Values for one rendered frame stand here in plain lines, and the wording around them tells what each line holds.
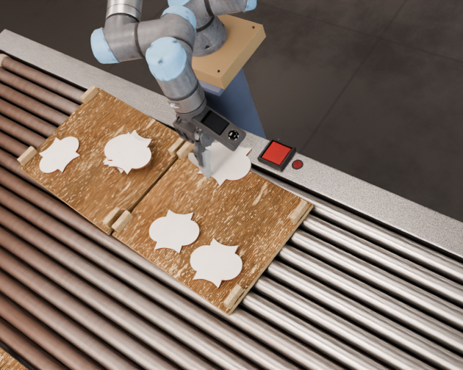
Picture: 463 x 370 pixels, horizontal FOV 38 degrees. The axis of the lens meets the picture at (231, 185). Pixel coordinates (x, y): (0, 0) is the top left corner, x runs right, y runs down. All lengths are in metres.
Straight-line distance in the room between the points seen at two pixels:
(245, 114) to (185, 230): 0.74
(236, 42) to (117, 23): 0.73
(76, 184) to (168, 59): 0.74
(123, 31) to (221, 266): 0.61
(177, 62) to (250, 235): 0.55
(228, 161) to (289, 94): 1.63
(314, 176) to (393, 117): 1.29
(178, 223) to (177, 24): 0.57
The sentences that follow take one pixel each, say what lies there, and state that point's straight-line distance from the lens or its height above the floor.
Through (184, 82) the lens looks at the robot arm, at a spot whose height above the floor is 1.43.
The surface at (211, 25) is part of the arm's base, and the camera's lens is 2.07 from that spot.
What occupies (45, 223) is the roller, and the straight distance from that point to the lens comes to 1.94.
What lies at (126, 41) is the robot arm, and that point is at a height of 1.46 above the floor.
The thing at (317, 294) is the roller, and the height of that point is 0.92.
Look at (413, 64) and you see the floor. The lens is 3.18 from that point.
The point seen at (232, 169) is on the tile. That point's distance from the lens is 1.52.
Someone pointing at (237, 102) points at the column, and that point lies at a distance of 2.27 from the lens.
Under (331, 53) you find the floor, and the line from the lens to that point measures 3.27.
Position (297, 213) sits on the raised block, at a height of 0.96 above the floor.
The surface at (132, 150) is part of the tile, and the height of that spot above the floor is 0.97.
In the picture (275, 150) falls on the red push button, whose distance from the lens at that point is 1.80.
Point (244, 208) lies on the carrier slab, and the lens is 1.71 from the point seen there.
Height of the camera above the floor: 2.36
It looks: 54 degrees down
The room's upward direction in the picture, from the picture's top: 24 degrees counter-clockwise
